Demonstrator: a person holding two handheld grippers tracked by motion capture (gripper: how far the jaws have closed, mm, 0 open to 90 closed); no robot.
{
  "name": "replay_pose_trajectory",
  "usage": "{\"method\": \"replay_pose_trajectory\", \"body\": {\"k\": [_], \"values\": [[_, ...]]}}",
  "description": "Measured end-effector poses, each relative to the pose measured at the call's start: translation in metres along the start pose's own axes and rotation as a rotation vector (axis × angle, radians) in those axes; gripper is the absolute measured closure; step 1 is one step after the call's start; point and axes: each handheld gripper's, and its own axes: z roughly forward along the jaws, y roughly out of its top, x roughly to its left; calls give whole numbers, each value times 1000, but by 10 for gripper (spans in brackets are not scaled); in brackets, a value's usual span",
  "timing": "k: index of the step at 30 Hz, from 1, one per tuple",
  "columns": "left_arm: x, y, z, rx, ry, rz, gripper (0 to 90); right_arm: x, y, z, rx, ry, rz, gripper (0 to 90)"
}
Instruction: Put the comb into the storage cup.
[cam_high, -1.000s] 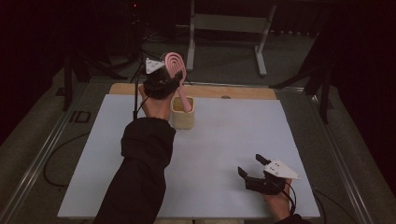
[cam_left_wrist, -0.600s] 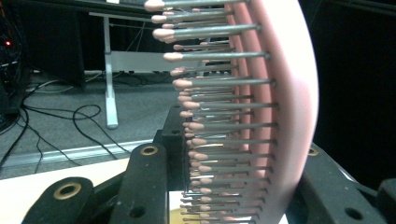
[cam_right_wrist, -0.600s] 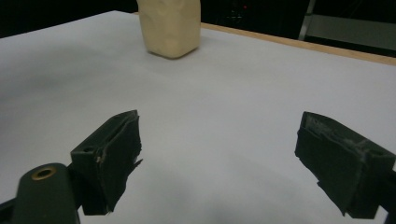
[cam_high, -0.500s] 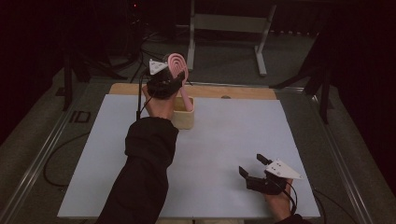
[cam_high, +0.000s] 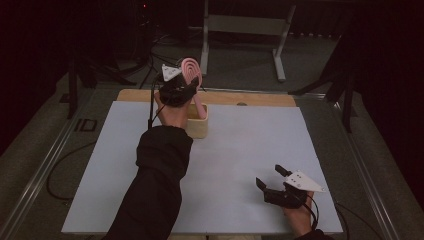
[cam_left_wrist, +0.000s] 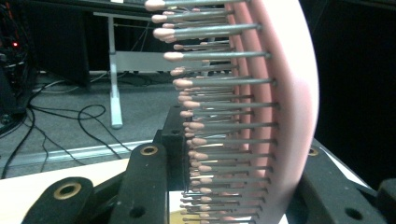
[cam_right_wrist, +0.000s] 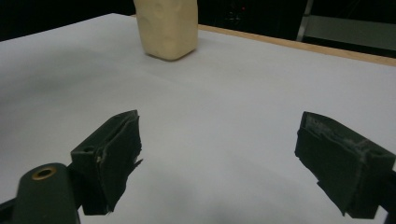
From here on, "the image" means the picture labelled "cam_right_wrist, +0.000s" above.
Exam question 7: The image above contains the grey metal stand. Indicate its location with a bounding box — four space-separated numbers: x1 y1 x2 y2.
295 0 396 52

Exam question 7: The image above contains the beige square container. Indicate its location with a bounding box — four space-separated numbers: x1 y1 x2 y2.
133 0 200 62

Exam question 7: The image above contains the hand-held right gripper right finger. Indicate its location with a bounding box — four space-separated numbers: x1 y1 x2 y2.
294 111 396 220

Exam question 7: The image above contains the white table sheet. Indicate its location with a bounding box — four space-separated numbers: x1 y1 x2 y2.
0 12 396 224

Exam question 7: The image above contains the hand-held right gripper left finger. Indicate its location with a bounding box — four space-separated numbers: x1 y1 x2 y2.
70 109 144 217

